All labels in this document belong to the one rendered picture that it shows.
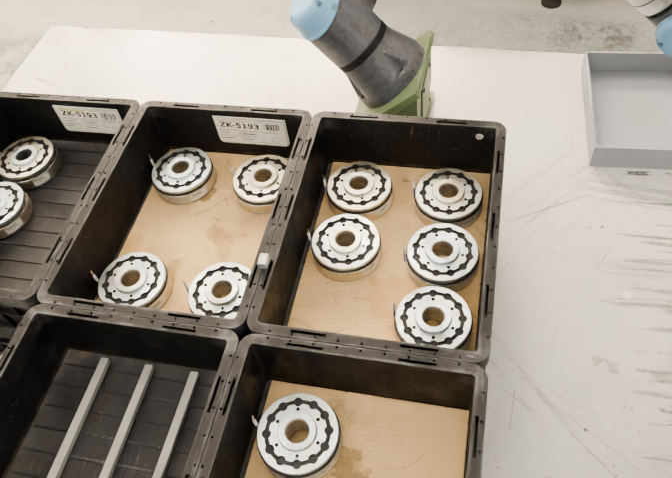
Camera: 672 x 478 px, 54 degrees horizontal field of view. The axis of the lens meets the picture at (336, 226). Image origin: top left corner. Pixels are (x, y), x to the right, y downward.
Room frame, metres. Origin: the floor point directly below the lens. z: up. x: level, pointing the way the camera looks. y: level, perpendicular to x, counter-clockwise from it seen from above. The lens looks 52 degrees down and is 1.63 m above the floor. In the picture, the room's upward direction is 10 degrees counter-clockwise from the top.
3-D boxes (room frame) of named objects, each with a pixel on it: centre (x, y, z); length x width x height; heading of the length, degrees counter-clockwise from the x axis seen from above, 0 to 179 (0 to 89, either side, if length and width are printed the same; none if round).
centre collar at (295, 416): (0.30, 0.09, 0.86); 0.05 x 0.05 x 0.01
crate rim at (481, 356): (0.55, -0.07, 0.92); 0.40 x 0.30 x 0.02; 160
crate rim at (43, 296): (0.65, 0.21, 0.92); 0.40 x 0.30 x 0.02; 160
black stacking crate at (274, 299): (0.55, -0.07, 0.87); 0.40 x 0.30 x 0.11; 160
